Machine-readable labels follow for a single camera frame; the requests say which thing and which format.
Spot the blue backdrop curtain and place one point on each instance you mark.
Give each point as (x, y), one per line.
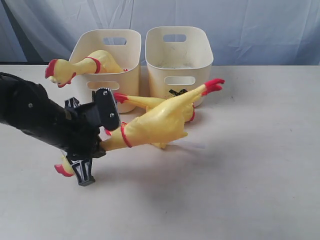
(241, 32)

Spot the broken chicken head piece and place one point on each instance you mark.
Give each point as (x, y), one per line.
(189, 144)

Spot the cream bin marked O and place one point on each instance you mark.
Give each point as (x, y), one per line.
(125, 47)

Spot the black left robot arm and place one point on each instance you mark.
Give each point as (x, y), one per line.
(25, 105)

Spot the cream bin marked X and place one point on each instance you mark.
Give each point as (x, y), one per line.
(178, 59)

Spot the yellow rubber chicken top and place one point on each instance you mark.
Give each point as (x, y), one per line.
(61, 71)

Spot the broken chicken body piece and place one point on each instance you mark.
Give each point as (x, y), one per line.
(149, 103)

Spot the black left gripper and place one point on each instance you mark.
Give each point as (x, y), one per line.
(76, 131)

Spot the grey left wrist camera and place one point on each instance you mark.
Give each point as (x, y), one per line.
(107, 109)

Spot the yellow rubber chicken front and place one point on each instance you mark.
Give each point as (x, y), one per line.
(161, 125)

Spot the yellow rubber chicken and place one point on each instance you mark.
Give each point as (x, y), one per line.
(61, 71)
(161, 125)

